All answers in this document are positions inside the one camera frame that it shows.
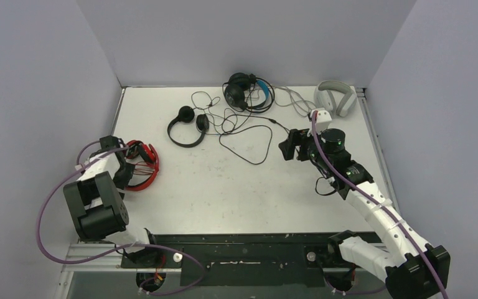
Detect red headphone cable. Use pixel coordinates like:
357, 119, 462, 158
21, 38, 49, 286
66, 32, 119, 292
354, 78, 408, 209
129, 161, 159, 178

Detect red black headphones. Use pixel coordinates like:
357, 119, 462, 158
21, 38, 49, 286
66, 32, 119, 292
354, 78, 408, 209
125, 140, 160, 192

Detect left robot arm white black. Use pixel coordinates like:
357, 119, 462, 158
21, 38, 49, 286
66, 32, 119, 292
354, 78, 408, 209
63, 135, 161, 268

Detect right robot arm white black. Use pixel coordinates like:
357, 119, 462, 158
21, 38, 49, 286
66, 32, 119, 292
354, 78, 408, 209
278, 128, 451, 298

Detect white grey headphones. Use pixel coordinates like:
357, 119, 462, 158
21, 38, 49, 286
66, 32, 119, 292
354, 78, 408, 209
314, 80, 357, 117

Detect black blue headphones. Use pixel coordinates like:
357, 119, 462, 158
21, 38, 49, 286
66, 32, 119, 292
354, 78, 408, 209
222, 72, 275, 114

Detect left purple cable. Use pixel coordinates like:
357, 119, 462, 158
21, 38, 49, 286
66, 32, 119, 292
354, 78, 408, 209
35, 140, 205, 297

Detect black headset cable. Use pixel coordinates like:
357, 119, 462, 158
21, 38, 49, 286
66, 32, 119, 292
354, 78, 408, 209
214, 108, 302, 166

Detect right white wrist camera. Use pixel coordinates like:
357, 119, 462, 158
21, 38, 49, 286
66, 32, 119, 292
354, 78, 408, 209
309, 109, 332, 133

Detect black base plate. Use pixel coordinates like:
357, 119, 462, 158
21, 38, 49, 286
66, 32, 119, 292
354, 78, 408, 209
119, 232, 384, 288

